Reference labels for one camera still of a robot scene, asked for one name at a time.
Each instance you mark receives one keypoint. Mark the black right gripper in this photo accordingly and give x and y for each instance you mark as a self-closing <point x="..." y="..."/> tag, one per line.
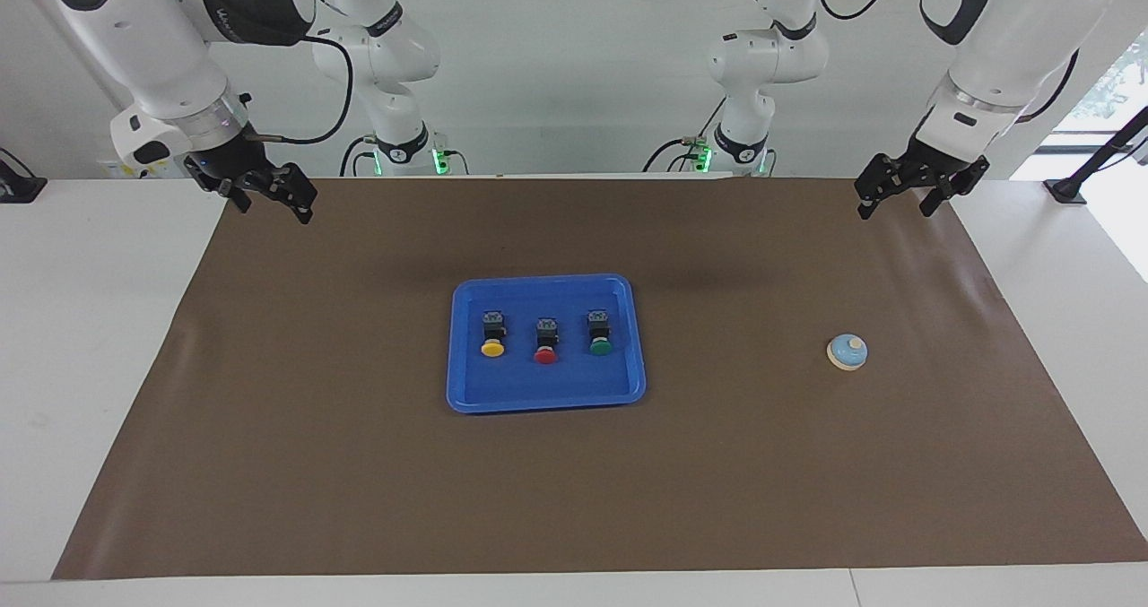
<point x="238" y="163"/>

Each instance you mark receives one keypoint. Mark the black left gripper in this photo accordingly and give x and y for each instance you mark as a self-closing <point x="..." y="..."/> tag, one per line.
<point x="937" y="168"/>

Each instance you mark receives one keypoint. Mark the yellow push button switch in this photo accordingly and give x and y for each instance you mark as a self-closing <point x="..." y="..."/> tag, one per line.
<point x="493" y="348"/>

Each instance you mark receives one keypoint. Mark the red push button switch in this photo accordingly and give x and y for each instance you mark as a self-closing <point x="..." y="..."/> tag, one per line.
<point x="545" y="355"/>

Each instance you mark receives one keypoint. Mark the green push button switch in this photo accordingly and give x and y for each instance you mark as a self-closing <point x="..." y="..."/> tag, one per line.
<point x="601" y="348"/>

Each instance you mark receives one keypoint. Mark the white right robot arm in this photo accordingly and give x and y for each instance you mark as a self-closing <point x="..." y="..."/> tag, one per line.
<point x="152" y="42"/>

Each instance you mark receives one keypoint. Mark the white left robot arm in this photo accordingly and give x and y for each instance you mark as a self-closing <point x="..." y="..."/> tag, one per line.
<point x="1013" y="42"/>

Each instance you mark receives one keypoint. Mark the light blue desk bell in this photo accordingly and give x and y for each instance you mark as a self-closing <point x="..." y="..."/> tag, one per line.
<point x="847" y="352"/>

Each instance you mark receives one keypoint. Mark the blue plastic tray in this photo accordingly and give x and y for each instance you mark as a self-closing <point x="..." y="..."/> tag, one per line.
<point x="547" y="387"/>

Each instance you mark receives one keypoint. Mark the white power strip box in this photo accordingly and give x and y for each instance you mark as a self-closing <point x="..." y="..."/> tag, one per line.
<point x="126" y="173"/>

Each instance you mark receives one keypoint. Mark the black clamp stand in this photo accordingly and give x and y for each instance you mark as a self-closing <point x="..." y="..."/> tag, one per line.
<point x="1065" y="190"/>

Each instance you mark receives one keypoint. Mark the brown table mat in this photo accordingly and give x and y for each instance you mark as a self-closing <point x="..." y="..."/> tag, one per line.
<point x="574" y="499"/>

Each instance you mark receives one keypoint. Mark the black bracket mount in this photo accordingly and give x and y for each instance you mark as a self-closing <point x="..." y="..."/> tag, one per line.
<point x="18" y="190"/>

